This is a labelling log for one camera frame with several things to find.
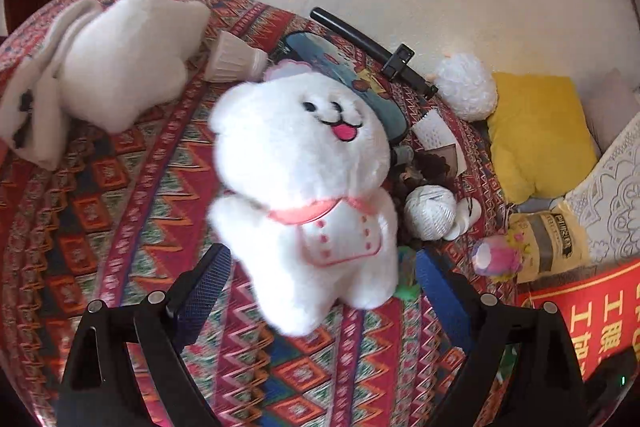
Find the small grey cylinder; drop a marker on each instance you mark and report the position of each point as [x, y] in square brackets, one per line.
[401, 154]

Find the red patterned blanket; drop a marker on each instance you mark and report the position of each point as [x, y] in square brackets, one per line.
[125, 217]

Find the white plush rabbit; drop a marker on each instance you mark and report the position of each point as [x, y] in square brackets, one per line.
[115, 62]

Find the dark brown pinecone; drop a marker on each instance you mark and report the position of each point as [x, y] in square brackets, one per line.
[430, 166]

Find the green white packet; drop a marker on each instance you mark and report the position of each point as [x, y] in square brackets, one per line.
[409, 289]

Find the white plush dog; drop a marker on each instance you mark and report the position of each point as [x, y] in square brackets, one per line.
[300, 187]

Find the white pill bottle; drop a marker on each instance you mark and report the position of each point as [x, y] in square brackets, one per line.
[467, 213]

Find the black selfie stick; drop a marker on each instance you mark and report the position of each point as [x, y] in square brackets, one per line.
[350, 32]

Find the grey cushion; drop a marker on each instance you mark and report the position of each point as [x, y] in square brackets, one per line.
[610, 107]

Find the white yarn ball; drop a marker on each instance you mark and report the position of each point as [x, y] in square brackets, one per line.
[430, 212]

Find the kraft paper pouch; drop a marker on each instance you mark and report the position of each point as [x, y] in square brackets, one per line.
[550, 242]

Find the red banner yellow characters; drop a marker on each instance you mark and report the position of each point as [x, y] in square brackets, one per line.
[590, 317]

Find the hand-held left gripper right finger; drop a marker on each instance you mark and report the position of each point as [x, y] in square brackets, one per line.
[442, 302]

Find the white fluffy ball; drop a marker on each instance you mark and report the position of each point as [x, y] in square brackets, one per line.
[465, 84]

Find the yellow pillow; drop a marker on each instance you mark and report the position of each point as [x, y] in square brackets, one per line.
[542, 137]

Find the pink doll yellow flowers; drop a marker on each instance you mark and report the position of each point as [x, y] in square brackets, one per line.
[492, 257]

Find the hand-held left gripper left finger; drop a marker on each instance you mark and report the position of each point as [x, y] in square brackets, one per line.
[205, 294]

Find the blue printed pouch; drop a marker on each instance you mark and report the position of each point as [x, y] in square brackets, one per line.
[370, 97]

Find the white lace pillow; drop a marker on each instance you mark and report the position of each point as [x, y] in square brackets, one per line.
[615, 197]

